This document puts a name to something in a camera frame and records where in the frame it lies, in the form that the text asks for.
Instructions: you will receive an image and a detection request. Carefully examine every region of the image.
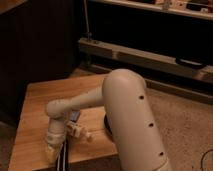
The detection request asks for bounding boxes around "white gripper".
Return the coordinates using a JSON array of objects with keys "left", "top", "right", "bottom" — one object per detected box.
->
[{"left": 45, "top": 144, "right": 62, "bottom": 164}]

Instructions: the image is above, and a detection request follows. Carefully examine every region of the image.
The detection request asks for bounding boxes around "black striped eraser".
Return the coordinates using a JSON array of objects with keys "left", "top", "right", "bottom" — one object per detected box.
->
[{"left": 55, "top": 140, "right": 69, "bottom": 171}]

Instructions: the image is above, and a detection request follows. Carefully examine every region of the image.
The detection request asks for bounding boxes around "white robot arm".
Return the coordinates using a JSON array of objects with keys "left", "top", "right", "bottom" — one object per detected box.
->
[{"left": 46, "top": 69, "right": 173, "bottom": 171}]

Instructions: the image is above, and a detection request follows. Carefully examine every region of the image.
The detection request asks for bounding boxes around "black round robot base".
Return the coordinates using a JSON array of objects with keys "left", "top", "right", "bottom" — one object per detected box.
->
[{"left": 104, "top": 115, "right": 113, "bottom": 136}]

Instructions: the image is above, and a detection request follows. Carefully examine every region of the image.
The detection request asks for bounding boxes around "blue triangular block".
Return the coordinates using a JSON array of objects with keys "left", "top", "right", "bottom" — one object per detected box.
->
[{"left": 70, "top": 111, "right": 81, "bottom": 122}]

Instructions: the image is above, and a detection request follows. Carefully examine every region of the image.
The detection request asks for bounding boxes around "metal vertical pole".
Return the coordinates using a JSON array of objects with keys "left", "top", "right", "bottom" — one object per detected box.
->
[{"left": 83, "top": 0, "right": 92, "bottom": 41}]

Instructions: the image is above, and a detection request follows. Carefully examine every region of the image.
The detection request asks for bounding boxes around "wooden low shelf cabinet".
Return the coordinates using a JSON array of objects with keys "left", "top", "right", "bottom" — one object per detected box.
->
[{"left": 78, "top": 0, "right": 213, "bottom": 103}]

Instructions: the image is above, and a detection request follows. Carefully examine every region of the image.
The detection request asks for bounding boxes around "black cable on floor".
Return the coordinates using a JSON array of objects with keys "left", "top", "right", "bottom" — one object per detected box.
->
[{"left": 200, "top": 148, "right": 213, "bottom": 171}]

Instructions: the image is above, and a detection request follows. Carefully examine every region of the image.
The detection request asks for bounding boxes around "black handle on cabinet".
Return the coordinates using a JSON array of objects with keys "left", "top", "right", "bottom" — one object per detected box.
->
[{"left": 175, "top": 58, "right": 207, "bottom": 70}]

